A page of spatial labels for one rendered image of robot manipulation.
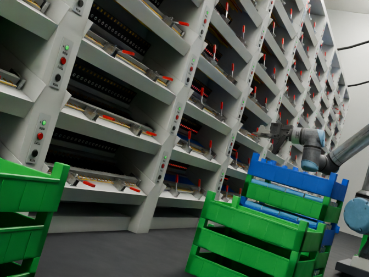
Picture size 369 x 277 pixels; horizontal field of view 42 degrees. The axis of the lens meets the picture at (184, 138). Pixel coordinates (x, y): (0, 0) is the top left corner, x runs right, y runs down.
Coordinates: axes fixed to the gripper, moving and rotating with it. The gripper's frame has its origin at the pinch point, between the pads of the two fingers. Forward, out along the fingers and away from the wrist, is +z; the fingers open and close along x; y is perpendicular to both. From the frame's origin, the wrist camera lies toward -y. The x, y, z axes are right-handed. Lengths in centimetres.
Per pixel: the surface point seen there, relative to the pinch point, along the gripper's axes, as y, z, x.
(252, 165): -23, -25, 90
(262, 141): 1.8, 6.6, -42.3
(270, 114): 20.0, 3.6, -42.3
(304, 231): -40, -52, 129
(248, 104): 14.6, 3.8, 9.3
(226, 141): -8.6, 6.7, 27.4
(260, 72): 33.6, 1.3, 5.3
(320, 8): 114, -8, -99
